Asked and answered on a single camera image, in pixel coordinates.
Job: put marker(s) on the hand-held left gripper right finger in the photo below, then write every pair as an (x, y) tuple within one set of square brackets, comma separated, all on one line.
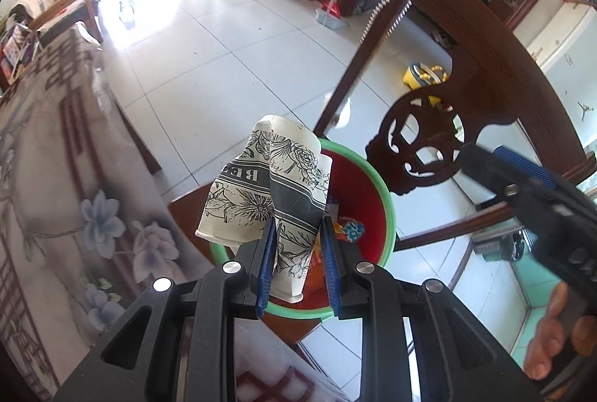
[(332, 271)]

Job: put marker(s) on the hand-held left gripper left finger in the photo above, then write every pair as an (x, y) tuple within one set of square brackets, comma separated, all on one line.
[(267, 271)]

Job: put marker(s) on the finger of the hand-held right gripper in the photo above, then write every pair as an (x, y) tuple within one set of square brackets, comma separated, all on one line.
[(489, 169)]

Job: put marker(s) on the red basin with green rim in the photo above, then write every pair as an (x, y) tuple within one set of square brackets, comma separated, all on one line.
[(359, 197)]

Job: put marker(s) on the flower print paper cup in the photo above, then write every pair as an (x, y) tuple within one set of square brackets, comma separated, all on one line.
[(261, 192)]

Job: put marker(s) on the person's right hand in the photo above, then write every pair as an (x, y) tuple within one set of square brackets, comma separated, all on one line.
[(548, 346)]

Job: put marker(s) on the yellow toy vehicle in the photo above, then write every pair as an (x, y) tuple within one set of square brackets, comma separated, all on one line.
[(419, 78)]

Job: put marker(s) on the white refrigerator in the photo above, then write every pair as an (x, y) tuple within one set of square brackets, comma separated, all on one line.
[(559, 71)]

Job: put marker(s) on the carved wooden chair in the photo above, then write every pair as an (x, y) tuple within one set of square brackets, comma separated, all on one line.
[(489, 33)]

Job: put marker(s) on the small dark step stool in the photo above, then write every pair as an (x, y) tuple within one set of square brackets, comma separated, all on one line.
[(127, 13)]

